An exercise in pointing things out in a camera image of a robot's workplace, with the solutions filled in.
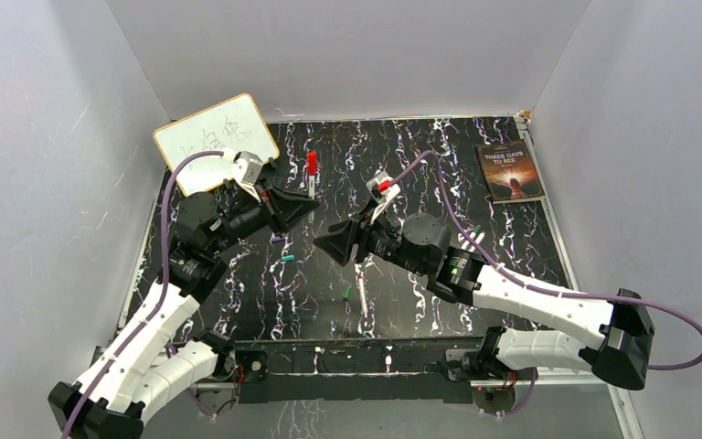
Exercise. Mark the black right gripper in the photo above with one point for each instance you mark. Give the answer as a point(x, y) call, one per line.
point(343, 236)

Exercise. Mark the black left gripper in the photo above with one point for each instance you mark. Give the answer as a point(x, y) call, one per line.
point(289, 208)

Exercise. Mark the red pen cap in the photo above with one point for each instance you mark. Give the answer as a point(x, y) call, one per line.
point(312, 164)

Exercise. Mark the white marker pen yellow end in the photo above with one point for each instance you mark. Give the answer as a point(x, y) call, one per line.
point(311, 185)

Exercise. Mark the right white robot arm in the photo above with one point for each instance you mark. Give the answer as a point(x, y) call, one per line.
point(612, 340)

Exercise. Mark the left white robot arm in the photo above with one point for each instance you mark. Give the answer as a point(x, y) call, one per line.
point(121, 391)

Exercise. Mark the white pen red tip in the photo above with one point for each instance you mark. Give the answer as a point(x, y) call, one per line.
point(361, 286)

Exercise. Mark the dark paperback book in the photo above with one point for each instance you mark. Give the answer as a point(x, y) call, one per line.
point(510, 172)

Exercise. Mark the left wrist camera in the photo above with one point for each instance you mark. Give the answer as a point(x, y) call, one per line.
point(246, 169)

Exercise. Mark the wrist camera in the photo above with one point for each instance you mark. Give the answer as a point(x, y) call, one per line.
point(383, 191)
point(246, 169)

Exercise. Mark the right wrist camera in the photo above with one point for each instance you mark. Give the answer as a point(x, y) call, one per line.
point(383, 191)

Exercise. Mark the small whiteboard wooden frame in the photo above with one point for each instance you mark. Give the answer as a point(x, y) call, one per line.
point(232, 126)

